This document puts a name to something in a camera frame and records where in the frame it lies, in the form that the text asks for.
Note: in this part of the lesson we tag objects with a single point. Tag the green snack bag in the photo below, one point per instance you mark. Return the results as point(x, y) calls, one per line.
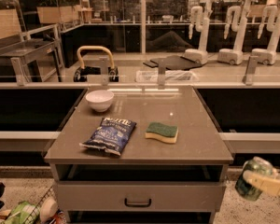
point(15, 215)

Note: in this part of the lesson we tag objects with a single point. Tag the yellow handled black cart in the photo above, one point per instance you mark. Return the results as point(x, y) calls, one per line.
point(106, 69)

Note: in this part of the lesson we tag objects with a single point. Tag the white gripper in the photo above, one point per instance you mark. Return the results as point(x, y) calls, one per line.
point(265, 182)

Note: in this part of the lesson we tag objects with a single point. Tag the black floor mat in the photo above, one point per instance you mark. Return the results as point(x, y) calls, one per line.
point(173, 62)

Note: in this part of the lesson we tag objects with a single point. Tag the wooden planter box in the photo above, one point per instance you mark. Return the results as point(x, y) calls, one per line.
point(65, 14)

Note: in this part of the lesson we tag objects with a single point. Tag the clear plastic bin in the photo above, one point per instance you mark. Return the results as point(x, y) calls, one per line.
point(170, 75)

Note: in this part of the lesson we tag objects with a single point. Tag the wire basket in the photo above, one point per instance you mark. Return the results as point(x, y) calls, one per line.
point(30, 214)

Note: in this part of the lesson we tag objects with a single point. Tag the grey counter cabinet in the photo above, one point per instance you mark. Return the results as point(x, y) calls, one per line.
point(198, 155)

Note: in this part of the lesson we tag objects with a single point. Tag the grey metal side table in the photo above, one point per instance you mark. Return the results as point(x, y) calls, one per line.
point(36, 60)

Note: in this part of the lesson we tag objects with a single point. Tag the green yellow sponge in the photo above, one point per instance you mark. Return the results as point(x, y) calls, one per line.
point(162, 132)

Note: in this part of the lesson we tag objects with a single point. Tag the blue chip bag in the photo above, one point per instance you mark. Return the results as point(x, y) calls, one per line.
point(111, 136)

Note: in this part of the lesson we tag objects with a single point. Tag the white cup in basket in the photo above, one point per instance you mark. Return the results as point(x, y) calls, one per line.
point(48, 209)

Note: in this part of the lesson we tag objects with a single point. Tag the grey drawer front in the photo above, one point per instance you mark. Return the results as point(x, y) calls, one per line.
point(180, 197)

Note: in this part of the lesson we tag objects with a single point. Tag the left white background robot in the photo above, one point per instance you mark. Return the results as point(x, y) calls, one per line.
point(199, 22)

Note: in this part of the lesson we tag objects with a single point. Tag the white ceramic bowl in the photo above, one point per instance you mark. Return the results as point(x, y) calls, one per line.
point(100, 100)

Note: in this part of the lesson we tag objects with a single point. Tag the middle white background robot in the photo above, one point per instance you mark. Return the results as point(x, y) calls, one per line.
point(236, 21)

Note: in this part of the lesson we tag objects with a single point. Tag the black drawer handle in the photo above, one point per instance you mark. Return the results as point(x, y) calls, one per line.
point(137, 204)

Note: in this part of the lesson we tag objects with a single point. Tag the green soda can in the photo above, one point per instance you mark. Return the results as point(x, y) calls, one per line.
point(256, 165)

